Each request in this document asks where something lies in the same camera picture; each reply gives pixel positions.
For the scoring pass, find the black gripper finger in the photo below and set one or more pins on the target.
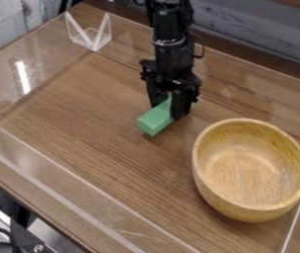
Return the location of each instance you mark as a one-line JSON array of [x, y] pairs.
[[183, 98], [158, 93]]

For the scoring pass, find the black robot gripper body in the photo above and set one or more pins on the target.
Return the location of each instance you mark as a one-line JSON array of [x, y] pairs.
[[169, 72]]

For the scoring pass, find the green rectangular block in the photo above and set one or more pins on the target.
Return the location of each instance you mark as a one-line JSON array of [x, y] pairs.
[[157, 119]]

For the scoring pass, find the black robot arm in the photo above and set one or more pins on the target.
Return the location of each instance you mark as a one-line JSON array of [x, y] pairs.
[[171, 18]]

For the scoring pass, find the brown wooden bowl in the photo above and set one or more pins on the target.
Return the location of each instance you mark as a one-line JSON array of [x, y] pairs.
[[246, 167]]

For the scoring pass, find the clear acrylic corner bracket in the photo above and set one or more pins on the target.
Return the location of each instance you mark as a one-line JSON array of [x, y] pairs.
[[91, 38]]

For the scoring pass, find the black metal table bracket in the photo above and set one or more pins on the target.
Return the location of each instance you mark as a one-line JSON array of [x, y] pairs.
[[39, 238]]

